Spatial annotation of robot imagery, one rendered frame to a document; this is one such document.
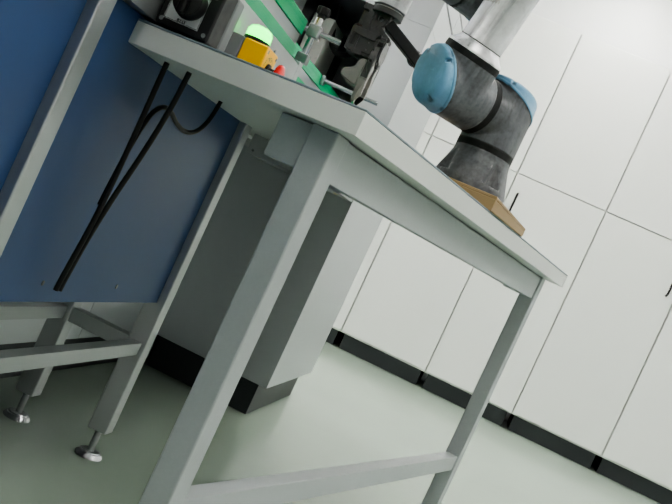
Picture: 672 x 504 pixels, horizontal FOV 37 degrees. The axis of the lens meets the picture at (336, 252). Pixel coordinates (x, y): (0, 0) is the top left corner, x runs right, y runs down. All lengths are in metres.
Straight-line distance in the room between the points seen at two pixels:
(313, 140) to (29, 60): 0.35
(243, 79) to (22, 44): 0.28
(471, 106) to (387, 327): 3.82
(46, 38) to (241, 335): 0.43
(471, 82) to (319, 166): 0.67
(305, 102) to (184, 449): 0.46
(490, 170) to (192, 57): 0.78
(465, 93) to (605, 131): 3.86
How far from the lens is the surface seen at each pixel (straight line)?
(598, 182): 5.68
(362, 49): 2.21
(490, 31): 1.90
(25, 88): 1.23
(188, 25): 1.39
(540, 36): 5.81
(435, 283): 5.63
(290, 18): 2.00
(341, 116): 1.23
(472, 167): 1.94
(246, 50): 1.66
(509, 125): 1.97
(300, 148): 1.30
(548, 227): 5.64
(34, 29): 1.20
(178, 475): 1.32
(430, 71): 1.90
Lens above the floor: 0.60
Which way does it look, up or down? 1 degrees down
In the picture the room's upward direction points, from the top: 25 degrees clockwise
